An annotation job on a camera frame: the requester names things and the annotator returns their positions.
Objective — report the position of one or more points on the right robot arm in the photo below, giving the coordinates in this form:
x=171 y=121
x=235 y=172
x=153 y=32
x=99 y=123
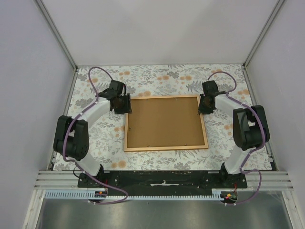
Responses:
x=250 y=128

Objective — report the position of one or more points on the brown cardboard backing board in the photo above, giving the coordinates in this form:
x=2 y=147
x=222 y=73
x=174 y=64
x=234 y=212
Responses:
x=164 y=121

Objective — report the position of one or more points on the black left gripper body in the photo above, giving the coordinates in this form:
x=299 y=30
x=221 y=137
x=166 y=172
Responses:
x=124 y=106

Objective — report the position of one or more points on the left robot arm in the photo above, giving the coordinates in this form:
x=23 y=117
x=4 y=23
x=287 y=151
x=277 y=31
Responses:
x=72 y=133

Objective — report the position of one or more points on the light blue cable duct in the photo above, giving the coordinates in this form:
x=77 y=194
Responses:
x=102 y=195

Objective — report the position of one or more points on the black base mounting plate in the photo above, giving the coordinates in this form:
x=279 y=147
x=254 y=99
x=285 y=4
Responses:
x=172 y=182

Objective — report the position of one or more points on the aluminium corner post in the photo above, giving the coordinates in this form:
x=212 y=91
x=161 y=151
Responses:
x=267 y=25
x=51 y=24

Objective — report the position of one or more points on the wooden picture frame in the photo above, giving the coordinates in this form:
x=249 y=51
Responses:
x=126 y=143

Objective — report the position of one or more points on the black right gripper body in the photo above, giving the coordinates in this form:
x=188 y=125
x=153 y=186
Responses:
x=203 y=108

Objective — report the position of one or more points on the floral patterned table mat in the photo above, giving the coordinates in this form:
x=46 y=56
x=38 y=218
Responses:
x=107 y=134

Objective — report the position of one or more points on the right aluminium corner post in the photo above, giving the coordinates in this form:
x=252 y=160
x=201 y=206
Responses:
x=267 y=25

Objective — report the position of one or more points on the left aluminium corner post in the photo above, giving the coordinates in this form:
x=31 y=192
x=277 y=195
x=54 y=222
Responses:
x=51 y=24

